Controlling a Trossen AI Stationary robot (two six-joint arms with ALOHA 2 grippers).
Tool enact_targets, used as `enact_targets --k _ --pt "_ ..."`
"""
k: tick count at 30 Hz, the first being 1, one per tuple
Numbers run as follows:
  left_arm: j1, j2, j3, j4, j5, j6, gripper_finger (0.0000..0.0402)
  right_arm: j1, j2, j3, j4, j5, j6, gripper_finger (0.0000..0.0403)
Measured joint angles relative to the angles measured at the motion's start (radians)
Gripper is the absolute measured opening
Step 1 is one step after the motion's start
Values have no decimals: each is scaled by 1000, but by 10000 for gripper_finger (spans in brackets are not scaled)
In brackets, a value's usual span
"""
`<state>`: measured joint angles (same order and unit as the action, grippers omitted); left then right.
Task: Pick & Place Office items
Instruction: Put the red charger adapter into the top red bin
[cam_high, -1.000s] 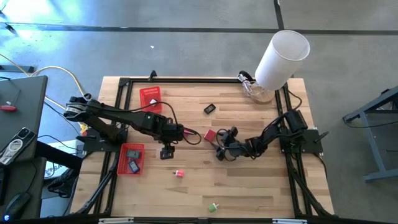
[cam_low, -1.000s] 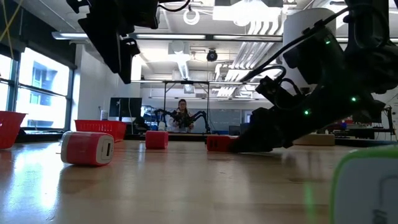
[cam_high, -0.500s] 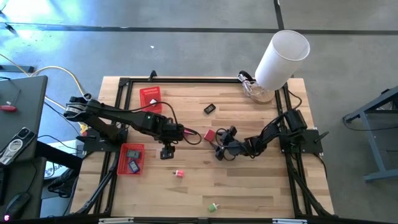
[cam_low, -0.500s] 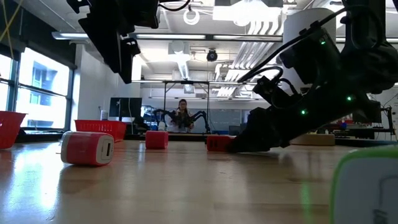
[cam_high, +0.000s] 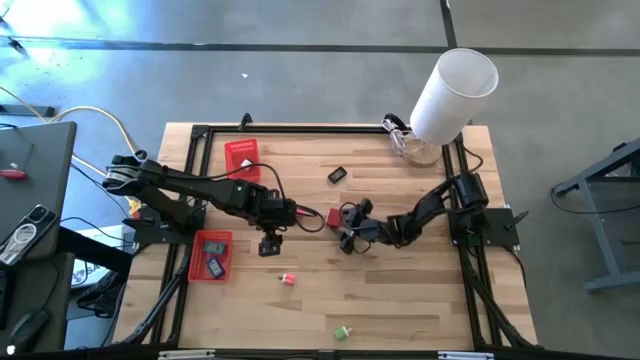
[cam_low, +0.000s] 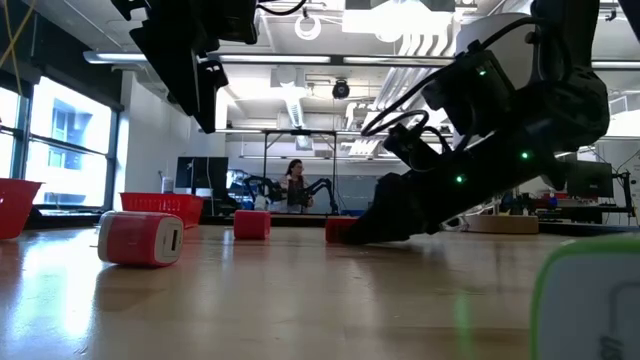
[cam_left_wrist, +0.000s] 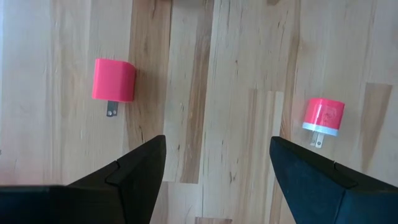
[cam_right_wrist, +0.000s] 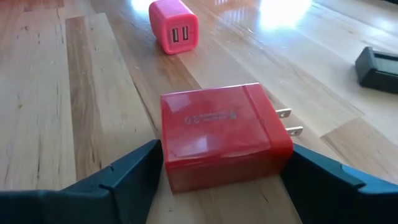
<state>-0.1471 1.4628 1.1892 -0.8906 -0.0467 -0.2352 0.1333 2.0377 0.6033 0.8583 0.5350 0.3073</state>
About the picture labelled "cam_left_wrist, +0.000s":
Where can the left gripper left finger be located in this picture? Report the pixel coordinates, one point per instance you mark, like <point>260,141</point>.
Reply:
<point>93,199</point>

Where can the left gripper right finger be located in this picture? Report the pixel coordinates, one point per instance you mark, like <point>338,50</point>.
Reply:
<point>326,193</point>

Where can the red and white wall charger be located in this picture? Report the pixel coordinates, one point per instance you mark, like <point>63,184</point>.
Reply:
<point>323,113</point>

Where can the pink cube wall charger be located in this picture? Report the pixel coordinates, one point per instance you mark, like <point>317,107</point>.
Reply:
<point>113,81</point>

